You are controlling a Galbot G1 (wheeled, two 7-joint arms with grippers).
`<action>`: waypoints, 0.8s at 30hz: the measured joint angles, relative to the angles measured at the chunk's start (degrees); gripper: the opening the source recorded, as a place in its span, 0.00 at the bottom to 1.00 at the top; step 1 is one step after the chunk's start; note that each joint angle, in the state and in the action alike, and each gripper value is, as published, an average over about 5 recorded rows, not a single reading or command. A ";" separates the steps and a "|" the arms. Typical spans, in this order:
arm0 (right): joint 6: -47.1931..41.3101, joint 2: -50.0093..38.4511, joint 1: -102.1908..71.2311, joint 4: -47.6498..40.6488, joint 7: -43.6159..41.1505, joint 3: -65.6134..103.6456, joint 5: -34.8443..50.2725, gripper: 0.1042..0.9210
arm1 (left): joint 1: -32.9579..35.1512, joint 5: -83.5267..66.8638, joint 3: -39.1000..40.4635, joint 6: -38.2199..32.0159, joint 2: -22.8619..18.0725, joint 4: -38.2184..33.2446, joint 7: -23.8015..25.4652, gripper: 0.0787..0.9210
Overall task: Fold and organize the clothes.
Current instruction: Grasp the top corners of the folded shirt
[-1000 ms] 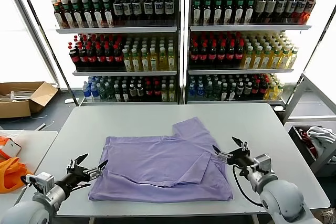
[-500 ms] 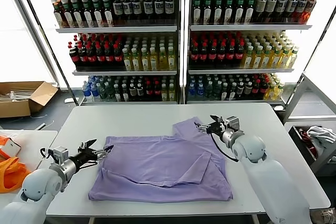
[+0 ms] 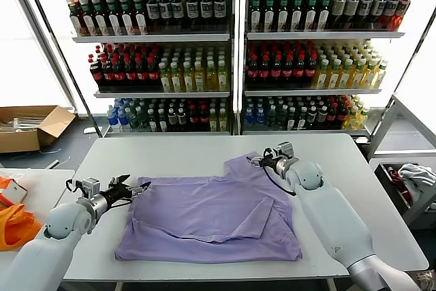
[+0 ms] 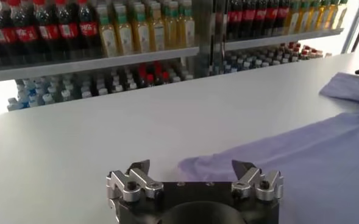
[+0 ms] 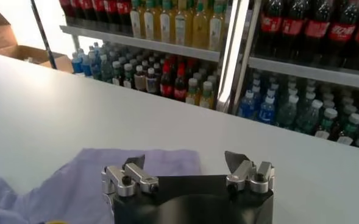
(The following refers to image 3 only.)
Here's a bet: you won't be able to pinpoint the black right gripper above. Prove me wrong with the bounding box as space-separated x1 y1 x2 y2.
247 156 279 172

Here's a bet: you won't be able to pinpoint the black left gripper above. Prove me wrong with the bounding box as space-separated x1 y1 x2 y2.
100 174 153 209

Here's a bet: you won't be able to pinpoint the purple printed t-shirt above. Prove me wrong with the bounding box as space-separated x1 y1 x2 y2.
114 151 304 264

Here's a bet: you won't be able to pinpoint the grey clothes bin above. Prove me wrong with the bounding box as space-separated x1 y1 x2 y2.
373 162 436 226

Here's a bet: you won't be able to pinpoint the dark green bottle white cap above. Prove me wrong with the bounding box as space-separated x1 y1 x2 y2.
127 106 138 132
135 106 147 132

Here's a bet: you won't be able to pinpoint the cola bottle red cap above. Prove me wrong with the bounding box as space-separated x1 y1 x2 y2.
112 57 125 88
336 102 348 126
188 104 200 130
247 53 260 82
258 53 271 82
135 56 148 87
146 56 159 87
305 53 317 82
293 53 306 82
89 57 104 89
281 53 294 82
124 56 137 87
101 57 114 88
270 53 283 82
326 102 338 126
198 104 209 130

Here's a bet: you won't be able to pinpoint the yellow juice bottle green label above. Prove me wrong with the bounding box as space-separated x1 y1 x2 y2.
193 61 206 92
159 61 172 93
313 59 330 89
170 61 183 93
357 106 371 129
326 59 341 89
205 61 217 92
362 59 377 89
182 61 194 93
350 59 366 89
345 105 359 129
339 59 354 89
216 60 228 92
373 60 388 89

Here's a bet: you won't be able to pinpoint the small orange white box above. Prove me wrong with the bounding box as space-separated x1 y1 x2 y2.
0 174 29 206

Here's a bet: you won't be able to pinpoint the open cardboard box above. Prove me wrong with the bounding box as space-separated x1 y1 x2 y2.
0 104 76 154

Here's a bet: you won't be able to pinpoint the clear plastic packets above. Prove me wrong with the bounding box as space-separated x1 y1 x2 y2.
0 116 45 132

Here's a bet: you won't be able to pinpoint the orange cloth bag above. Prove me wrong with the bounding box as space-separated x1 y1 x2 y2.
0 204 45 251

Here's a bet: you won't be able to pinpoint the black diagonal pole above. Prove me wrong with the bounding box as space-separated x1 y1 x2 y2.
18 0 102 136
369 6 436 136

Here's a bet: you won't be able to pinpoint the red garment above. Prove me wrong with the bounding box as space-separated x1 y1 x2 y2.
388 166 413 202

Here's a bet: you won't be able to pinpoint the steel shelf rack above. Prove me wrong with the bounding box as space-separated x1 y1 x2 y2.
238 0 433 136
46 0 236 136

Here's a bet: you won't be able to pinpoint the dark tea bottle green neck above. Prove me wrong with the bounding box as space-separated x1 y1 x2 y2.
95 0 109 36
263 0 276 31
133 0 148 35
250 0 262 31
290 0 304 31
120 0 135 35
304 0 317 31
107 0 122 36
82 0 97 37
277 0 290 31
317 0 331 31

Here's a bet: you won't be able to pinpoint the dark bottle blue white label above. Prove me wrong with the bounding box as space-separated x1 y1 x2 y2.
213 0 227 27
170 0 184 27
357 0 372 30
185 0 199 27
158 0 172 27
199 0 213 27
146 0 160 28
370 0 385 30

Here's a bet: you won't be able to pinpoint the white crumpled garment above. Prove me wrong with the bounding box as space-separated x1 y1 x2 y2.
396 163 436 202

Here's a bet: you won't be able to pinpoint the dark bottle grey label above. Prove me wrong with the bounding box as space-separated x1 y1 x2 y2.
343 0 358 30
329 0 345 30

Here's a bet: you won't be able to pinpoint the red tea bottle white label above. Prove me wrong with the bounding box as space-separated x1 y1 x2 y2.
69 0 82 37

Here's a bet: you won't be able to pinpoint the grey metal beam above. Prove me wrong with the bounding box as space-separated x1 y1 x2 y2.
4 0 79 115

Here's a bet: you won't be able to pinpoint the beige sneaker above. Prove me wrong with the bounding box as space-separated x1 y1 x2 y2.
407 270 436 291

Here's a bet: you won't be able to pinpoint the red drink bottle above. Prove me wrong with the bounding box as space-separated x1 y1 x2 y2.
394 0 411 31

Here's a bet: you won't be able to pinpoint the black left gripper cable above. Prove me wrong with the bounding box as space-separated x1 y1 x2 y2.
84 199 133 236

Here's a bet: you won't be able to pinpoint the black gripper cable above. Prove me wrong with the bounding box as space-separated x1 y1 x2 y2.
84 199 133 236
262 147 298 197

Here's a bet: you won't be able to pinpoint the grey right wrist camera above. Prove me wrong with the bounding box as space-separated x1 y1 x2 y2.
272 140 297 161

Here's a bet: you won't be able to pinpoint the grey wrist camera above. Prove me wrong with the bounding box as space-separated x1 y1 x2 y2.
272 140 297 161
73 177 102 200

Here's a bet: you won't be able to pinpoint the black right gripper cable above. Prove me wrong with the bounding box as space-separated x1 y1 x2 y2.
262 147 298 197

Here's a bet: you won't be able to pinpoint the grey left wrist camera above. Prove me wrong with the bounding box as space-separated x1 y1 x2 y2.
73 177 102 200

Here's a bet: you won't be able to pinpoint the grey metal rack frame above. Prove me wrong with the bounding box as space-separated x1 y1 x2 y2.
366 93 436 162

